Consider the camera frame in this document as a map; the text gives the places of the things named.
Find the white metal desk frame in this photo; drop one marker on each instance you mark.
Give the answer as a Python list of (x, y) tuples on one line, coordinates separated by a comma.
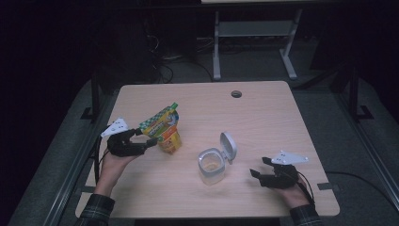
[(254, 29)]

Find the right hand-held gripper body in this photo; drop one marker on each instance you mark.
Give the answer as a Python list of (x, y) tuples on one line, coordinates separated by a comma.
[(280, 179)]

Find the yellow green snack bag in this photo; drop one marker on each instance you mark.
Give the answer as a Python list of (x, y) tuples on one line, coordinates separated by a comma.
[(163, 130)]

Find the person's right hand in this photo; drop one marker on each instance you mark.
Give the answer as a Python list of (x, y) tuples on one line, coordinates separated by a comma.
[(295, 196)]

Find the person's left hand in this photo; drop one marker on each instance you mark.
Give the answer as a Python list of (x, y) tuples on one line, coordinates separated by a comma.
[(109, 171)]

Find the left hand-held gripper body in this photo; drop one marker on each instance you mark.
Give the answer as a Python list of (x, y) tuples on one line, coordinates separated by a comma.
[(124, 147)]

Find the aluminium floor rail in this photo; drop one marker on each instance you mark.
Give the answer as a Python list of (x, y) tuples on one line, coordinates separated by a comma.
[(370, 150), (72, 179)]

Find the clear container with white lid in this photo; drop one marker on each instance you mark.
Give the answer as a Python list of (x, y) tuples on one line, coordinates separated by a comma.
[(211, 166)]

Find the black metal stand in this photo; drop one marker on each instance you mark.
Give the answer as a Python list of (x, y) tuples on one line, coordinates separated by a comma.
[(95, 94), (354, 94)]

